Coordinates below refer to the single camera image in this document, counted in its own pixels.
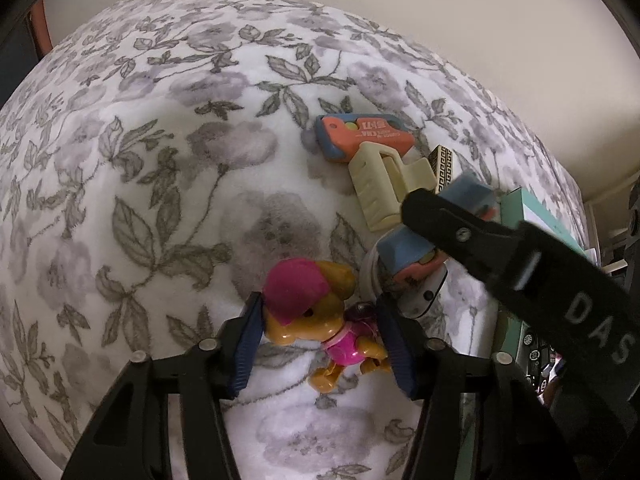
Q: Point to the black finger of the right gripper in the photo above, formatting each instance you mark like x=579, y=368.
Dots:
x=486, y=249

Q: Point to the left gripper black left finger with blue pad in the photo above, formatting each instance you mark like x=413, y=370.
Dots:
x=127, y=436

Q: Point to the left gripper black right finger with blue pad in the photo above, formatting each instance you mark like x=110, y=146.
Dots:
x=514, y=433

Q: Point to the pink hat puppy figure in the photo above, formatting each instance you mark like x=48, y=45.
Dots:
x=306, y=300

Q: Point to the teal white cardboard box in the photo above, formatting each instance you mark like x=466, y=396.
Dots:
x=543, y=282

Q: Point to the cream wooden shelf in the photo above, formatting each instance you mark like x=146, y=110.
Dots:
x=610, y=220

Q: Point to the gold patterned black box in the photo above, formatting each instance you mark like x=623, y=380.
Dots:
x=446, y=171

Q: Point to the cream hair claw clip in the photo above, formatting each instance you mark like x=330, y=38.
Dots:
x=382, y=181

